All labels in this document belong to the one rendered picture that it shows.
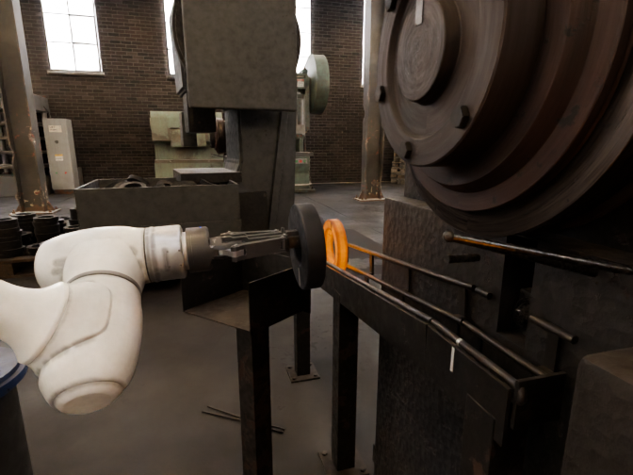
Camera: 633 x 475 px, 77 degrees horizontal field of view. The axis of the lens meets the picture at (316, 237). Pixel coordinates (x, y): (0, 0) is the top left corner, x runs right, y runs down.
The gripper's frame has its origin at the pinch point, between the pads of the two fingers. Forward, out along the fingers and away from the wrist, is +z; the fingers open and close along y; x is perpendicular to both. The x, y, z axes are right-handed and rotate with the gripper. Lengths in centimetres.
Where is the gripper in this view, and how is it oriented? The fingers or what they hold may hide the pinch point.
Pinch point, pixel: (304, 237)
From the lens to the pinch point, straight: 71.5
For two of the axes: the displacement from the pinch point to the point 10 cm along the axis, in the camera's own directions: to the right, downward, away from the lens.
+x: -0.5, -9.7, -2.3
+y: 2.8, 2.1, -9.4
